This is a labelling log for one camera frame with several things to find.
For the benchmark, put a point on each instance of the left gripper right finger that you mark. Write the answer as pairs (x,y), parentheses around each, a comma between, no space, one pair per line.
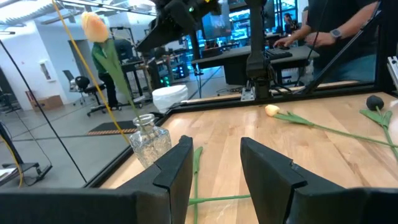
(273,186)

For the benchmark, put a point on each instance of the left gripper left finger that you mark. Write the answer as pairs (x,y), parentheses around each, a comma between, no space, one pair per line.
(168,186)

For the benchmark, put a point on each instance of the yellow artificial tulip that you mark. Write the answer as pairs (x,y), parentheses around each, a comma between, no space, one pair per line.
(217,198)

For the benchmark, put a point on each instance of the cream artificial tulip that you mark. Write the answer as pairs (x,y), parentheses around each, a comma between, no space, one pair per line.
(272,110)

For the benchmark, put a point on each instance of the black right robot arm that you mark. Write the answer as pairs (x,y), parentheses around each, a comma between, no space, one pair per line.
(258,46)

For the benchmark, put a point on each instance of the clear glass vase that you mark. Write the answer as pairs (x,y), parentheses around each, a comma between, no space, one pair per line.
(149,146)

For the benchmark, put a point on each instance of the computer monitor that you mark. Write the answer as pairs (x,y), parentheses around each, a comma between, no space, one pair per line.
(217,26)

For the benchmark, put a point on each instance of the black desk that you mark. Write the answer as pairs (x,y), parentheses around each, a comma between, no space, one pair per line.
(236,56)

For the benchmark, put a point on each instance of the white plastic bag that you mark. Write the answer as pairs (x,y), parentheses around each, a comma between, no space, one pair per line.
(169,98)

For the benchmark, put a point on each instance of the peach artificial tulip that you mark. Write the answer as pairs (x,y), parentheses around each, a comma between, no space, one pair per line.
(94,28)

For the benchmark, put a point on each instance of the black keyboard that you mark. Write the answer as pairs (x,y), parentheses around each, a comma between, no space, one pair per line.
(276,53)

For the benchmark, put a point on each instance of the person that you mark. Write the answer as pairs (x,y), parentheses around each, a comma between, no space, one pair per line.
(104,77)
(348,12)
(287,23)

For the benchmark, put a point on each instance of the person's hand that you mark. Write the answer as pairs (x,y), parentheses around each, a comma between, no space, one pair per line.
(283,42)
(320,39)

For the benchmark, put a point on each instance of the black office chair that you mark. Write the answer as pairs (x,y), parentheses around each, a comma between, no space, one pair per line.
(87,90)

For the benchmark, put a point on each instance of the grey office chair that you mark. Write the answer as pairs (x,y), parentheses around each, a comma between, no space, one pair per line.
(70,81)

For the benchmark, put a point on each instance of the black floor stand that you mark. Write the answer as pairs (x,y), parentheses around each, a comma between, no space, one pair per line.
(28,169)

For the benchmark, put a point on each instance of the brown cardboard box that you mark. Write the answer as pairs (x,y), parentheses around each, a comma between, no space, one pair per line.
(46,103)

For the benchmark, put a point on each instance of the grey wristwatch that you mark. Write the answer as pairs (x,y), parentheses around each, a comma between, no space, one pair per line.
(335,33)

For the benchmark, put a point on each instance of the silver aluminium extrusion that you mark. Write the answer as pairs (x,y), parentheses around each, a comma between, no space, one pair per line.
(393,71)

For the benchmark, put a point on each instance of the silver arm base bracket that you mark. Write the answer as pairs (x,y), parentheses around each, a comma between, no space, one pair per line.
(247,94)

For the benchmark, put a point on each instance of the white wall box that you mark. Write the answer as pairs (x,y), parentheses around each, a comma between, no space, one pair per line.
(46,71)

